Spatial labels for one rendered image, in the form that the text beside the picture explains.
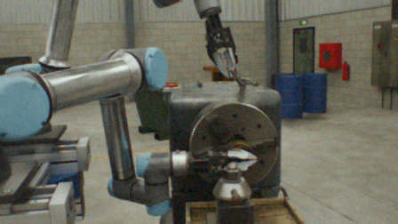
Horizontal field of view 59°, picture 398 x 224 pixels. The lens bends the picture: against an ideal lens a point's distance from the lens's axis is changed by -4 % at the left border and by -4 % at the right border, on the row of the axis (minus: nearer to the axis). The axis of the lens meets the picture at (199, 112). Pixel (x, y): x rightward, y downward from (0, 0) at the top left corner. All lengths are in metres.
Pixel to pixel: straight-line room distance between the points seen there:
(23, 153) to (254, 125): 0.79
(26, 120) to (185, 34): 11.12
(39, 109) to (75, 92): 0.12
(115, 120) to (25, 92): 0.46
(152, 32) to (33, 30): 3.44
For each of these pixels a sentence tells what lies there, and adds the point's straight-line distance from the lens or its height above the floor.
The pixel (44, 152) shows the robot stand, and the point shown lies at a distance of 1.30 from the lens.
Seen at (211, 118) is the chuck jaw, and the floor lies 1.19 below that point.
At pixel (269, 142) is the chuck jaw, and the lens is 1.26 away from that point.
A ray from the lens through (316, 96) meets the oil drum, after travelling 8.44.
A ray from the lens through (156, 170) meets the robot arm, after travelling 1.08.
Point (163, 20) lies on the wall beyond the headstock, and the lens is 11.60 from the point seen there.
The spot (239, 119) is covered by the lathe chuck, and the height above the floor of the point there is 1.18.
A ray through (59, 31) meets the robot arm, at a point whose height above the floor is 1.50.
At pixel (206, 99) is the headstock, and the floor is 1.23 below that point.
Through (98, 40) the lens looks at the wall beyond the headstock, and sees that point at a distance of 11.18.
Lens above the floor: 1.41
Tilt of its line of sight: 9 degrees down
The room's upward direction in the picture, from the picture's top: 2 degrees counter-clockwise
